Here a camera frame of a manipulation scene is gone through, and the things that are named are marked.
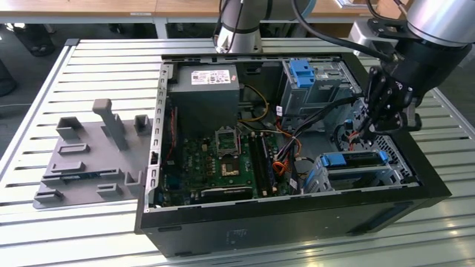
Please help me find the black graphics card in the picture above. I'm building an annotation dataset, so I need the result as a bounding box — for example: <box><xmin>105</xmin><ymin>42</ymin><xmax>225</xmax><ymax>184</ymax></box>
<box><xmin>199</xmin><ymin>185</ymin><xmax>254</xmax><ymax>203</ymax></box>

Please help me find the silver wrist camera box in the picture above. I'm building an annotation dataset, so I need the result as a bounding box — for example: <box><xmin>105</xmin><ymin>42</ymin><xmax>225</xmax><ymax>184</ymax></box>
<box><xmin>348</xmin><ymin>18</ymin><xmax>409</xmax><ymax>58</ymax></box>

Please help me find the orange wire bundle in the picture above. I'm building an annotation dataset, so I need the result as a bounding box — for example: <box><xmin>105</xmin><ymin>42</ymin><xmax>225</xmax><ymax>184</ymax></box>
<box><xmin>273</xmin><ymin>160</ymin><xmax>295</xmax><ymax>176</ymax></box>

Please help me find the pale blue bay bracket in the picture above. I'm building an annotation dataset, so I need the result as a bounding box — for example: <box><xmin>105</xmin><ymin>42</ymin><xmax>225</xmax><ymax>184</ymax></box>
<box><xmin>305</xmin><ymin>164</ymin><xmax>332</xmax><ymax>194</ymax></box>

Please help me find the thin orange wire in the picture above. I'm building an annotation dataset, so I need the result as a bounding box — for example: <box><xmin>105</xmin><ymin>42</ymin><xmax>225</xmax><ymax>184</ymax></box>
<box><xmin>259</xmin><ymin>128</ymin><xmax>302</xmax><ymax>158</ymax></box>

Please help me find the blue plastic drive latch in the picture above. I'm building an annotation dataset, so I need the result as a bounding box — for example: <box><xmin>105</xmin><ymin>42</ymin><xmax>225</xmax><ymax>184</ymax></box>
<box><xmin>290</xmin><ymin>59</ymin><xmax>316</xmax><ymax>87</ymax></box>

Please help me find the low metal disk bay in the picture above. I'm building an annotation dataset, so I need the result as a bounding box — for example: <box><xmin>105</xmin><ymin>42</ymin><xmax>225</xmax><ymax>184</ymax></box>
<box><xmin>301</xmin><ymin>151</ymin><xmax>424</xmax><ymax>195</ymax></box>

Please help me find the green motherboard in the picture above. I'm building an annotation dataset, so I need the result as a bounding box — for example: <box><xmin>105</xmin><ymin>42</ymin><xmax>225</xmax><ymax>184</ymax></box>
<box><xmin>163</xmin><ymin>125</ymin><xmax>294</xmax><ymax>206</ymax></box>

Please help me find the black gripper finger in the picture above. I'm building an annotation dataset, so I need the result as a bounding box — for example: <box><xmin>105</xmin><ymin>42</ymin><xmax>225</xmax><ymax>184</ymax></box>
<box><xmin>374</xmin><ymin>110</ymin><xmax>408</xmax><ymax>132</ymax></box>
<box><xmin>362</xmin><ymin>66</ymin><xmax>392</xmax><ymax>140</ymax></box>

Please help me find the thin black cable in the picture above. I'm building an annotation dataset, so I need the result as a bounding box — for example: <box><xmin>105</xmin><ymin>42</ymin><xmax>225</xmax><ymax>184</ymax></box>
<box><xmin>366</xmin><ymin>0</ymin><xmax>412</xmax><ymax>22</ymax></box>

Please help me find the grey power supply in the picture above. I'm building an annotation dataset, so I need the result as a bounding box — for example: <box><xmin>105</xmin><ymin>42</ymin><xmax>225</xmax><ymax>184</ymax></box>
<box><xmin>167</xmin><ymin>64</ymin><xmax>241</xmax><ymax>140</ymax></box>

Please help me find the tall metal drive cage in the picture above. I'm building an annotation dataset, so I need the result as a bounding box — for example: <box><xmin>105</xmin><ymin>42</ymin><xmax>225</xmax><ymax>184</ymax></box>
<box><xmin>279</xmin><ymin>58</ymin><xmax>364</xmax><ymax>133</ymax></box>

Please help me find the black PC case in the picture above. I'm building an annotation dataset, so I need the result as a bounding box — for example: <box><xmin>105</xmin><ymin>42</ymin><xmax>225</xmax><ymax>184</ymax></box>
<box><xmin>134</xmin><ymin>52</ymin><xmax>453</xmax><ymax>258</ymax></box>

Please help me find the wooden desk white frame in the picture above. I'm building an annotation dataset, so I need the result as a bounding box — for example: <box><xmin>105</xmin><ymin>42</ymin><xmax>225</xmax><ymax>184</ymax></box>
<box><xmin>154</xmin><ymin>0</ymin><xmax>373</xmax><ymax>38</ymax></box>
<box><xmin>0</xmin><ymin>0</ymin><xmax>159</xmax><ymax>37</ymax></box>

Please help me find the green board RAM stick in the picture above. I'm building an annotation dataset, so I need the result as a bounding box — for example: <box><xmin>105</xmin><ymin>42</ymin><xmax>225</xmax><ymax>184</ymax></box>
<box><xmin>59</xmin><ymin>172</ymin><xmax>102</xmax><ymax>181</ymax></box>

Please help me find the black RAM slot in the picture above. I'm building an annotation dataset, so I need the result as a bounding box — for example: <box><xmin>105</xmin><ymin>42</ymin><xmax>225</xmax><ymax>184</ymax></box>
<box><xmin>249</xmin><ymin>131</ymin><xmax>269</xmax><ymax>197</ymax></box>

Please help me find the black wire bundle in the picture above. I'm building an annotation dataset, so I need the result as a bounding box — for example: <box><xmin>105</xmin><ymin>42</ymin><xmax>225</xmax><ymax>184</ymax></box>
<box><xmin>274</xmin><ymin>135</ymin><xmax>305</xmax><ymax>164</ymax></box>

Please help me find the square chipset chip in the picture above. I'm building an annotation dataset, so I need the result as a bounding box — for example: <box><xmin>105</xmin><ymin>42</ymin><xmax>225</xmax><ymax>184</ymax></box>
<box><xmin>222</xmin><ymin>162</ymin><xmax>241</xmax><ymax>177</ymax></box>

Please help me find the hard disk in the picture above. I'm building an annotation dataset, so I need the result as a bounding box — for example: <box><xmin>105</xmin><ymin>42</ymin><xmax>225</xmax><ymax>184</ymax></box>
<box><xmin>320</xmin><ymin>151</ymin><xmax>389</xmax><ymax>168</ymax></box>

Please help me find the CPU socket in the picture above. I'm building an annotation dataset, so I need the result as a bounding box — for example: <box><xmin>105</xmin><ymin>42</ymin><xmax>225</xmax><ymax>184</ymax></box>
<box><xmin>214</xmin><ymin>125</ymin><xmax>243</xmax><ymax>158</ymax></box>

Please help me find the red wire bundle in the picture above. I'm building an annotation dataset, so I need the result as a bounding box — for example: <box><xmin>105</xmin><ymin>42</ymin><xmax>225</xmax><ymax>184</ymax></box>
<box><xmin>333</xmin><ymin>123</ymin><xmax>372</xmax><ymax>153</ymax></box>

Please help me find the brown wooden cabinet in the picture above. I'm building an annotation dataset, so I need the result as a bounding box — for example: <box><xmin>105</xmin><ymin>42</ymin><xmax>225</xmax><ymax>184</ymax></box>
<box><xmin>373</xmin><ymin>0</ymin><xmax>413</xmax><ymax>20</ymax></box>

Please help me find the grey parts rack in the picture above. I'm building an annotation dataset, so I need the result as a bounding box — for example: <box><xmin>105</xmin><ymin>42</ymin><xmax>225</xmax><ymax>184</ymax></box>
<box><xmin>33</xmin><ymin>97</ymin><xmax>157</xmax><ymax>210</ymax></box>

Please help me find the yellow wire pair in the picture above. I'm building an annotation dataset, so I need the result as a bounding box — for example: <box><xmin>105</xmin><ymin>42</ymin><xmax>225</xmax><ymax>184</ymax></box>
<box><xmin>237</xmin><ymin>83</ymin><xmax>271</xmax><ymax>123</ymax></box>

